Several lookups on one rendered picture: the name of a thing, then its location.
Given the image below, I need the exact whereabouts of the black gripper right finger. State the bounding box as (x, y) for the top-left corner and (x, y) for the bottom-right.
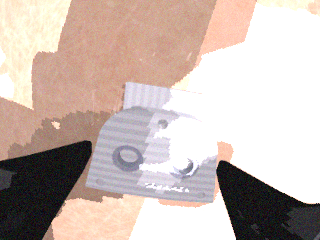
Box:
(216, 160), (320, 240)

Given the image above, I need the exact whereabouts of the white plate with two round holes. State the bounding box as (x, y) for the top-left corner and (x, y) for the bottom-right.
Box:
(85, 105), (219, 204)

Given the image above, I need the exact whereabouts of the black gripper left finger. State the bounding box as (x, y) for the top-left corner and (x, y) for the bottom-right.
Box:
(0, 141), (92, 240)

